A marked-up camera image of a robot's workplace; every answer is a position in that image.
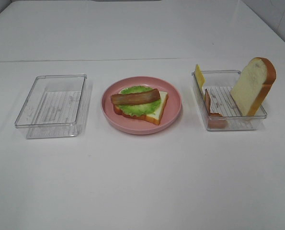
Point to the green lettuce leaf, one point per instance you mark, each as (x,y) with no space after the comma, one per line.
(139,109)

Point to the bread slice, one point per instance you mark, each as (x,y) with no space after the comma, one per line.
(152,118)
(253,85)

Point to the brown bacon strip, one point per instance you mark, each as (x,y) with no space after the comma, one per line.
(135,98)

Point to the yellow cheese slice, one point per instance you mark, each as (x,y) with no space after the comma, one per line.
(200,79)

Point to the pink round plate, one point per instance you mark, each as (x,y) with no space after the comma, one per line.
(171,111)

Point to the clear right plastic tray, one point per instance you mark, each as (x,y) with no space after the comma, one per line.
(219,84)

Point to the clear plastic tray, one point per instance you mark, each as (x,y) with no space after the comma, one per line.
(55,107)
(219,84)

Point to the clear left plastic tray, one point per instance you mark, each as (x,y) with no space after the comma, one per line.
(55,107)

